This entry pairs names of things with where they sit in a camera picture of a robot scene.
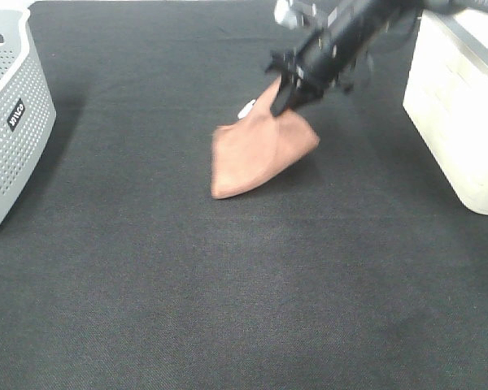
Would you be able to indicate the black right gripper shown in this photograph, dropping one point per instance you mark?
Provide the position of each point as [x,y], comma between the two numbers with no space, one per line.
[319,64]

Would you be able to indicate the black table mat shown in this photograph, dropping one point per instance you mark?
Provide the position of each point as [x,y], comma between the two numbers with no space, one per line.
[357,268]

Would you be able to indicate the orange towel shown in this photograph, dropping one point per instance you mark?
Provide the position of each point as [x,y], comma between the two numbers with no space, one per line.
[258,147]

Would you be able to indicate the white storage box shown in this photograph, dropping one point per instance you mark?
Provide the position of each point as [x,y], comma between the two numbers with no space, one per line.
[446,98]

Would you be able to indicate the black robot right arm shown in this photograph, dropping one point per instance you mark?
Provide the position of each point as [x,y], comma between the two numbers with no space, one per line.
[337,40]

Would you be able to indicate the grey perforated laundry basket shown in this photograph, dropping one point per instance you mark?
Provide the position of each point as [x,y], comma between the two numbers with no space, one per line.
[27,112]

